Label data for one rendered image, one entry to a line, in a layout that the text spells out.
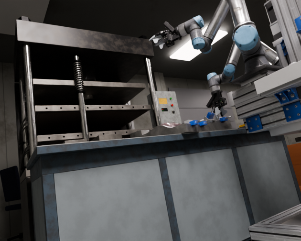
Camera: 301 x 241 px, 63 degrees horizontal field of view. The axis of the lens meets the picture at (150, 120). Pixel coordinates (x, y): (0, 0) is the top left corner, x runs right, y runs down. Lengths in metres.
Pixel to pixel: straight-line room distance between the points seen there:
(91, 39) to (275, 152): 1.92
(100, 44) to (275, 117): 1.69
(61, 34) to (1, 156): 3.19
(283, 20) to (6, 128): 4.66
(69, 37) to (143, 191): 1.58
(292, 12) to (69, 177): 1.49
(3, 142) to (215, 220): 4.21
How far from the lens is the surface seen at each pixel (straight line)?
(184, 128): 1.52
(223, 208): 1.76
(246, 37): 1.44
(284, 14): 1.72
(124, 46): 2.59
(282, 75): 1.29
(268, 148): 2.23
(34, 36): 2.37
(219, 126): 1.88
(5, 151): 5.14
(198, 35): 1.57
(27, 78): 2.21
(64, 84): 2.34
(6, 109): 5.33
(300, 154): 3.66
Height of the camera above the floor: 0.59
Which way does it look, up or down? 12 degrees up
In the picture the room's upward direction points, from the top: 10 degrees counter-clockwise
